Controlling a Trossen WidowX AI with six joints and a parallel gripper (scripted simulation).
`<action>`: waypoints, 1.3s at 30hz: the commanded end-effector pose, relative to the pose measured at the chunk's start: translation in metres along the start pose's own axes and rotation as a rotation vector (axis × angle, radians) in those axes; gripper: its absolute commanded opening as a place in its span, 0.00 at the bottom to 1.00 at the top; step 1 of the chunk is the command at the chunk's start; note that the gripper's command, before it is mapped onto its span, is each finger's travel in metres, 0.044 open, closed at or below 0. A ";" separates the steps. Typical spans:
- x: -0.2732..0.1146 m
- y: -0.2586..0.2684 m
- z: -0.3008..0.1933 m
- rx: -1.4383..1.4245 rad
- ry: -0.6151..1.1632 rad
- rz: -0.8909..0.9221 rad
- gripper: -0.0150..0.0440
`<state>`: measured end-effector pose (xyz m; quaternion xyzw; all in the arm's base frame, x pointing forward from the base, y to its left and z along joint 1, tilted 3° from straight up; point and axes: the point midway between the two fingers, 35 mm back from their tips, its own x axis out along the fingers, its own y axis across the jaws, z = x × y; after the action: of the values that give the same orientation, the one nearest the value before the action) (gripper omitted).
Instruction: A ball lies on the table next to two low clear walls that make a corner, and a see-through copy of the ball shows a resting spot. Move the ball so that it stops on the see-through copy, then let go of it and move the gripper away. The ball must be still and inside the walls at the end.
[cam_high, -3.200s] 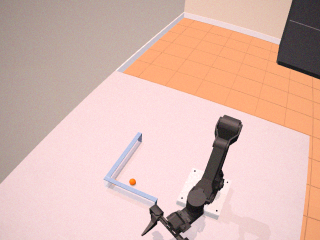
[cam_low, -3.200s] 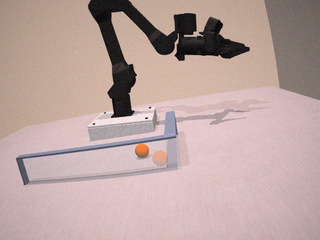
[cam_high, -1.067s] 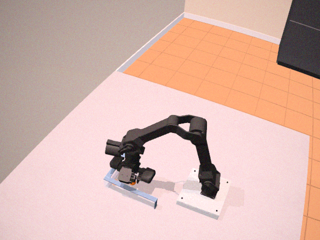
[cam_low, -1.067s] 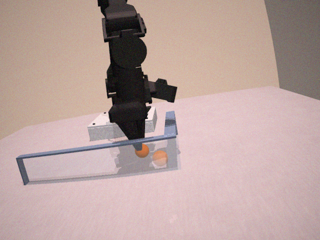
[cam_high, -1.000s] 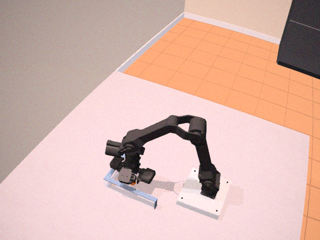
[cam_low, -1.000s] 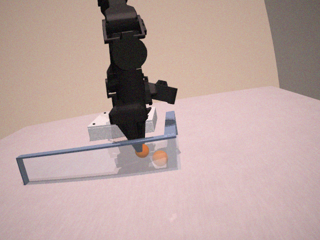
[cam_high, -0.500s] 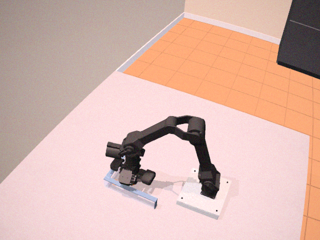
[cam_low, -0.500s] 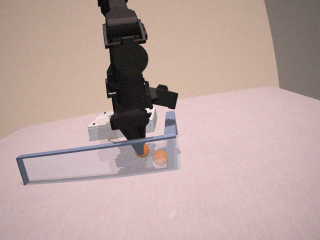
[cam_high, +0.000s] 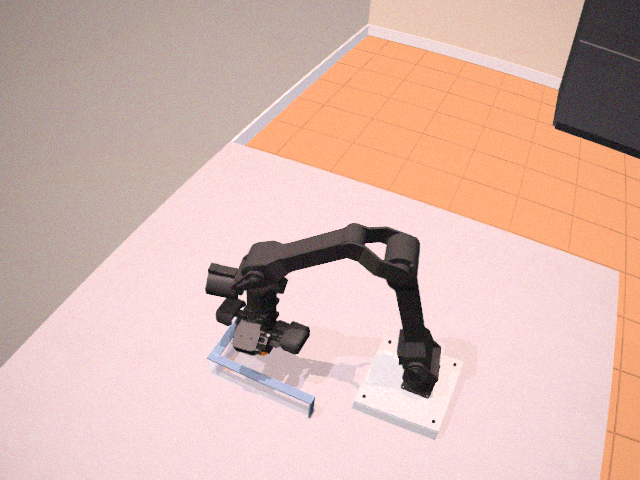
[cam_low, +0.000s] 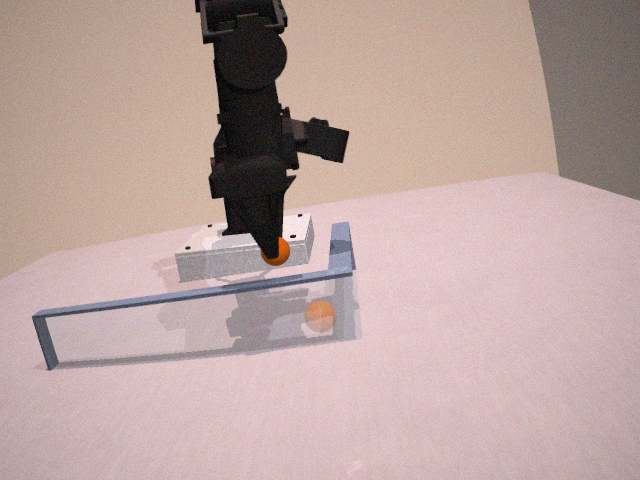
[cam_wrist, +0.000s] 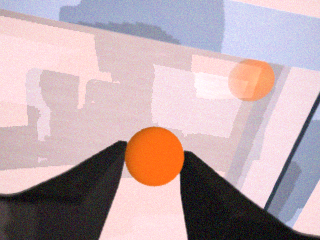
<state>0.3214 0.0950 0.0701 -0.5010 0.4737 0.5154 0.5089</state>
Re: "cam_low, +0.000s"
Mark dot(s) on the orange ball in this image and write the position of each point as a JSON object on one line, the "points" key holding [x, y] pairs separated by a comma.
{"points": [[284, 252]]}

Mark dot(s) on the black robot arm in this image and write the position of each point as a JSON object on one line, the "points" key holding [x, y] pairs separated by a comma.
{"points": [[249, 57]]}

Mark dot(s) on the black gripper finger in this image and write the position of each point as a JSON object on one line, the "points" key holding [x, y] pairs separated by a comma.
{"points": [[290, 179], [259, 213]]}

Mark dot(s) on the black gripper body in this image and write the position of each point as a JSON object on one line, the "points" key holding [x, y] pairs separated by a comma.
{"points": [[252, 129]]}

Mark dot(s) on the clear l-shaped low wall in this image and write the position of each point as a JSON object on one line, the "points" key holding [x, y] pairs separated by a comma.
{"points": [[311, 314]]}

